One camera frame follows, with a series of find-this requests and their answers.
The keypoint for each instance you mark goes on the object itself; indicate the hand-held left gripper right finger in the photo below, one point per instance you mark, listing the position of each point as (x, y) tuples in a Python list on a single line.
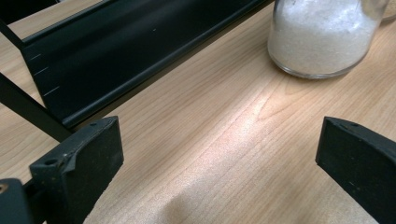
[(361, 161)]

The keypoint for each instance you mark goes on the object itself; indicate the white jar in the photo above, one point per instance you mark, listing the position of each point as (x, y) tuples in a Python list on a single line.
[(320, 40)]

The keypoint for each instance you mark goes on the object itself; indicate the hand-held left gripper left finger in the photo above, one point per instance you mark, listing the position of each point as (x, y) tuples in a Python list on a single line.
[(81, 165)]

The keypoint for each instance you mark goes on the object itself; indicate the black metal shelf rack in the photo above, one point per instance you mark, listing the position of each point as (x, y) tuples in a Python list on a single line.
[(109, 46)]

